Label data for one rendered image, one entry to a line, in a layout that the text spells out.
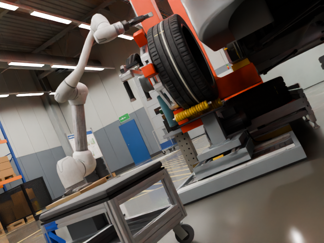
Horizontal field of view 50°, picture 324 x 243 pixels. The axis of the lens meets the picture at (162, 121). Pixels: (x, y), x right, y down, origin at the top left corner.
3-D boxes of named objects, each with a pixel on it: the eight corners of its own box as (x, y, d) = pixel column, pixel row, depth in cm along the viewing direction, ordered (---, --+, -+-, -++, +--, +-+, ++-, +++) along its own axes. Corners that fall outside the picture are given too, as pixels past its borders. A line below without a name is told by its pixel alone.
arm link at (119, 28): (118, 34, 239) (126, 31, 239) (112, 22, 238) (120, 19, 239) (117, 37, 248) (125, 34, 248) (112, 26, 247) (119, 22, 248)
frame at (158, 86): (173, 107, 222) (138, 32, 225) (164, 111, 224) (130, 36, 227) (191, 104, 274) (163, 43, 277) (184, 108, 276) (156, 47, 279)
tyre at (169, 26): (205, 90, 204) (165, -3, 218) (171, 107, 212) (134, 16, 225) (226, 103, 266) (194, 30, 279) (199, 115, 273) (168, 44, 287)
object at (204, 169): (251, 160, 206) (244, 145, 207) (198, 181, 217) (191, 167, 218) (255, 147, 254) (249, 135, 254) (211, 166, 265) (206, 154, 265)
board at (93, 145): (95, 187, 1061) (70, 130, 1073) (83, 193, 1080) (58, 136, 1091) (118, 175, 1200) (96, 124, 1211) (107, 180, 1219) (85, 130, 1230)
